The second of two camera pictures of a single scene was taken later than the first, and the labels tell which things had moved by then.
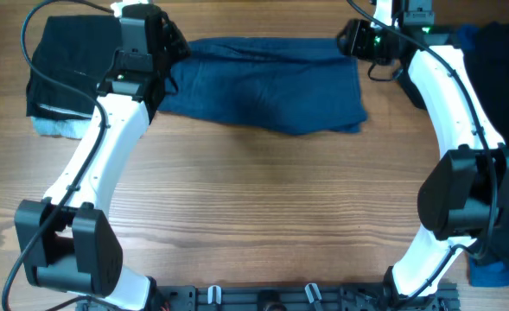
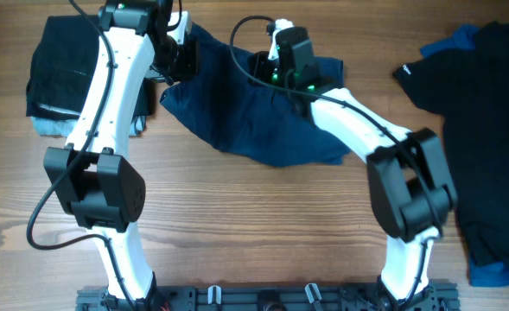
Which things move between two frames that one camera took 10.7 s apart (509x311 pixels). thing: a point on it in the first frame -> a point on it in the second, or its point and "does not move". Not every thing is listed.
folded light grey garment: [62, 128] does not move
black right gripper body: [365, 42] -> [269, 70]
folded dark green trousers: [78, 48] does not move
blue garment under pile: [484, 273] does not move
